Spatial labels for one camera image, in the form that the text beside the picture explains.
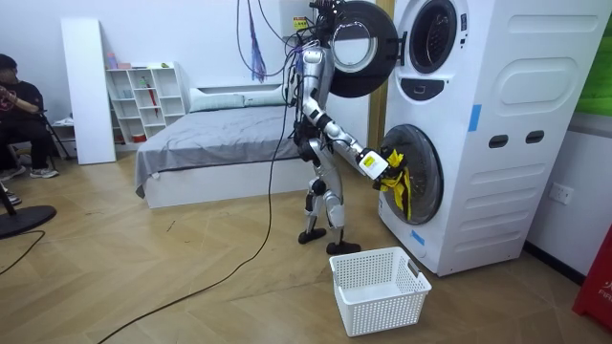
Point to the white wall socket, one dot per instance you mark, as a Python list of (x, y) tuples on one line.
[(561, 193)]

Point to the white cube shelf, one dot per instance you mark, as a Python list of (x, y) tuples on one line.
[(165, 95)]

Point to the tall white board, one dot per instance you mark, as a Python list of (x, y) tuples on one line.
[(88, 95)]

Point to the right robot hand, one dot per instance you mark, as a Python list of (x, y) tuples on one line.
[(374, 165)]

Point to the black round stand base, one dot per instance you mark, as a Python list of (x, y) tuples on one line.
[(24, 220)]

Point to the white plastic laundry basket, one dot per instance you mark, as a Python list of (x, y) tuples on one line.
[(380, 294)]

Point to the yellow cloth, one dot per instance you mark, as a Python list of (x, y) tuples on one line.
[(400, 184)]

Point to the robot legs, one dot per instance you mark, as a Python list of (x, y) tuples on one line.
[(331, 193)]

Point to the black folding chair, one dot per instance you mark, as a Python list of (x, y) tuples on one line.
[(53, 134)]

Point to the white washing machine tower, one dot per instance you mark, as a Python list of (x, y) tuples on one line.
[(502, 200)]

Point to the red box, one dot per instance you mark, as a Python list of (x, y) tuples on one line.
[(597, 286)]

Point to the white wall box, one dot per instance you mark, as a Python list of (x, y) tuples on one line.
[(291, 12)]

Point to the robot body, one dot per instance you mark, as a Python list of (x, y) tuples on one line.
[(314, 71)]

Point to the green wall poster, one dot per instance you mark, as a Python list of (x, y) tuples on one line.
[(597, 81)]

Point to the wooden post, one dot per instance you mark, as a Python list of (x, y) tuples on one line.
[(378, 114)]

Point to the open round washing machine door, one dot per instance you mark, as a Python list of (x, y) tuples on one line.
[(378, 71)]

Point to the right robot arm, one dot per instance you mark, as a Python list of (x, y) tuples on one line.
[(313, 104)]

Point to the red umbrella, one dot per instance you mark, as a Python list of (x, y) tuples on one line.
[(152, 98)]

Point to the grey bed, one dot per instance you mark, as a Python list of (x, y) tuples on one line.
[(215, 138)]

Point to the pink bottle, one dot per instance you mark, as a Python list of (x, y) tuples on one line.
[(111, 61)]

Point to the red bowl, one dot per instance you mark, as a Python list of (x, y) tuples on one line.
[(139, 138)]

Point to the pale green pillow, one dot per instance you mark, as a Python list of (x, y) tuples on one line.
[(215, 101), (265, 98)]

